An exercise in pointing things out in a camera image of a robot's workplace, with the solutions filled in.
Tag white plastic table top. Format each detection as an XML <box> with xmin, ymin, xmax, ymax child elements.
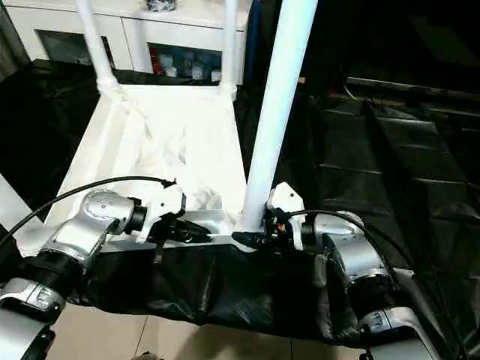
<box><xmin>16</xmin><ymin>82</ymin><xmax>264</xmax><ymax>260</ymax></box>

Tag black table mat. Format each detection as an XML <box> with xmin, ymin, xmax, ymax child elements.
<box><xmin>0</xmin><ymin>55</ymin><xmax>480</xmax><ymax>348</ymax></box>

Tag black long bar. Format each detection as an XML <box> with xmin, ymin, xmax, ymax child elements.
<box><xmin>346</xmin><ymin>76</ymin><xmax>480</xmax><ymax>99</ymax></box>

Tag white glass-door cabinet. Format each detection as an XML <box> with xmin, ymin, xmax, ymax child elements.
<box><xmin>6</xmin><ymin>0</ymin><xmax>249</xmax><ymax>86</ymax></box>

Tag grey curtain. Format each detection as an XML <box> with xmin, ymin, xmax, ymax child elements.
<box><xmin>0</xmin><ymin>0</ymin><xmax>32</xmax><ymax>80</ymax></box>

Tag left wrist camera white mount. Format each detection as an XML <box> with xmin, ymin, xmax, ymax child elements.
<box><xmin>130</xmin><ymin>181</ymin><xmax>188</xmax><ymax>245</ymax></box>

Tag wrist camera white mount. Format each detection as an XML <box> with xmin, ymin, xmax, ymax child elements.
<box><xmin>130</xmin><ymin>181</ymin><xmax>188</xmax><ymax>245</ymax></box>
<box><xmin>264</xmin><ymin>181</ymin><xmax>305</xmax><ymax>251</ymax></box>

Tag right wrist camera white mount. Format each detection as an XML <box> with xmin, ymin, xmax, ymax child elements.
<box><xmin>264</xmin><ymin>181</ymin><xmax>305</xmax><ymax>251</ymax></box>

